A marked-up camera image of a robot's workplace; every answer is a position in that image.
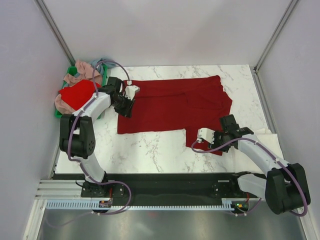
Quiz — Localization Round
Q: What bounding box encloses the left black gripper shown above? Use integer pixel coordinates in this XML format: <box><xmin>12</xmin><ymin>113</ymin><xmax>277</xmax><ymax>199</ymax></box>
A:
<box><xmin>112</xmin><ymin>94</ymin><xmax>136</xmax><ymax>119</ymax></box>

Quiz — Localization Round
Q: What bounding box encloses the dark red t shirt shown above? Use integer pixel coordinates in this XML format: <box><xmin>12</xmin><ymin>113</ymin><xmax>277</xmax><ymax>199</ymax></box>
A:
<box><xmin>117</xmin><ymin>75</ymin><xmax>233</xmax><ymax>147</ymax></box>

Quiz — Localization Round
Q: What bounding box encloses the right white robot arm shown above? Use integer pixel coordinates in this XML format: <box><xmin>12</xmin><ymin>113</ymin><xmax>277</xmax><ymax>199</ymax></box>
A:
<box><xmin>198</xmin><ymin>114</ymin><xmax>311</xmax><ymax>217</ymax></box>

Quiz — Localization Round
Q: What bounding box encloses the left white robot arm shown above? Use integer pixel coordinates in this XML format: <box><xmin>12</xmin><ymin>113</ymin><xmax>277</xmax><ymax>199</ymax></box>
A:
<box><xmin>59</xmin><ymin>77</ymin><xmax>140</xmax><ymax>198</ymax></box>

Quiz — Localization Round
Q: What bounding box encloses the folded white t shirt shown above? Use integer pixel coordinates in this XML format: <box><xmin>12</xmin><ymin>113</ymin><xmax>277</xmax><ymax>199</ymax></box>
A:
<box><xmin>231</xmin><ymin>128</ymin><xmax>284</xmax><ymax>174</ymax></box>

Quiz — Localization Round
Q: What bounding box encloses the bright red t shirt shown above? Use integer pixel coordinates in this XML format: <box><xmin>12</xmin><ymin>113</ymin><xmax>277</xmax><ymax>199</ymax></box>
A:
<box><xmin>59</xmin><ymin>79</ymin><xmax>96</xmax><ymax>113</ymax></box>

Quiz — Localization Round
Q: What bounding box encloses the blue grey t shirt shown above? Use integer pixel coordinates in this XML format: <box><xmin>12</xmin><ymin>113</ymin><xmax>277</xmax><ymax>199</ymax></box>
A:
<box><xmin>89</xmin><ymin>58</ymin><xmax>117</xmax><ymax>75</ymax></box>

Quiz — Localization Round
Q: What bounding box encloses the pink t shirt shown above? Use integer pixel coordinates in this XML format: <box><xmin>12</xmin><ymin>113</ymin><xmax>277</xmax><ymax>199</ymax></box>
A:
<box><xmin>54</xmin><ymin>59</ymin><xmax>104</xmax><ymax>115</ymax></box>

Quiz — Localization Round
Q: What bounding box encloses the green plastic basket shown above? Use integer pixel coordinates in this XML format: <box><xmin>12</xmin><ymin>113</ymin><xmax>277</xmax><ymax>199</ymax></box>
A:
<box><xmin>53</xmin><ymin>64</ymin><xmax>110</xmax><ymax>121</ymax></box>

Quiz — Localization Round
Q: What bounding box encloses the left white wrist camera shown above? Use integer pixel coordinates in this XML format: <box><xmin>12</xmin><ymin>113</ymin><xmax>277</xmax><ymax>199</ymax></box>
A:
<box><xmin>124</xmin><ymin>80</ymin><xmax>140</xmax><ymax>100</ymax></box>

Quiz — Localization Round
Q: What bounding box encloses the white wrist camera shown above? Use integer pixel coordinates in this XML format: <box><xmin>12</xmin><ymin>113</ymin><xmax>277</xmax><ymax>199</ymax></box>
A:
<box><xmin>124</xmin><ymin>80</ymin><xmax>140</xmax><ymax>100</ymax></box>
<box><xmin>196</xmin><ymin>127</ymin><xmax>215</xmax><ymax>144</ymax></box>

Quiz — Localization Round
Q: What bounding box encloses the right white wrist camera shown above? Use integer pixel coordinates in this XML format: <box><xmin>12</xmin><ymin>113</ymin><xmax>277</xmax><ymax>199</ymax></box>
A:
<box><xmin>196</xmin><ymin>127</ymin><xmax>215</xmax><ymax>144</ymax></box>

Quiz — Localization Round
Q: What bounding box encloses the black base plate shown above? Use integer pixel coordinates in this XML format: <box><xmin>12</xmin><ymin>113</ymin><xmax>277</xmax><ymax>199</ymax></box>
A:
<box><xmin>52</xmin><ymin>172</ymin><xmax>293</xmax><ymax>207</ymax></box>

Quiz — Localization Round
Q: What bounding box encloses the right aluminium corner post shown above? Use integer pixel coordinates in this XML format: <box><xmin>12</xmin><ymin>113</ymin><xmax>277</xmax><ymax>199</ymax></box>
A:
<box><xmin>252</xmin><ymin>0</ymin><xmax>301</xmax><ymax>73</ymax></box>

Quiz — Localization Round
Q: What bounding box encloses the aluminium corner post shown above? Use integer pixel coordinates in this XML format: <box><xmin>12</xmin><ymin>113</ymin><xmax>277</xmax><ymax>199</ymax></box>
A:
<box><xmin>34</xmin><ymin>0</ymin><xmax>76</xmax><ymax>66</ymax></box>
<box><xmin>252</xmin><ymin>0</ymin><xmax>301</xmax><ymax>73</ymax></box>

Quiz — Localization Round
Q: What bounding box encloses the white slotted cable duct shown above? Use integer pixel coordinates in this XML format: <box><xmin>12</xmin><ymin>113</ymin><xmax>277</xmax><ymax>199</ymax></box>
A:
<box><xmin>45</xmin><ymin>198</ymin><xmax>234</xmax><ymax>211</ymax></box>

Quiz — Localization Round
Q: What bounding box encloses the aluminium frame rail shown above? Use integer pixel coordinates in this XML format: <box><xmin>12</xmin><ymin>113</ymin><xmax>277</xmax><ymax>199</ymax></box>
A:
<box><xmin>35</xmin><ymin>180</ymin><xmax>84</xmax><ymax>200</ymax></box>

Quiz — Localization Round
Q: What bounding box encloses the left aluminium corner post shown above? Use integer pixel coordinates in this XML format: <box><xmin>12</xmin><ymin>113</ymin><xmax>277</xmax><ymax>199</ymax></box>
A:
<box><xmin>34</xmin><ymin>0</ymin><xmax>76</xmax><ymax>66</ymax></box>

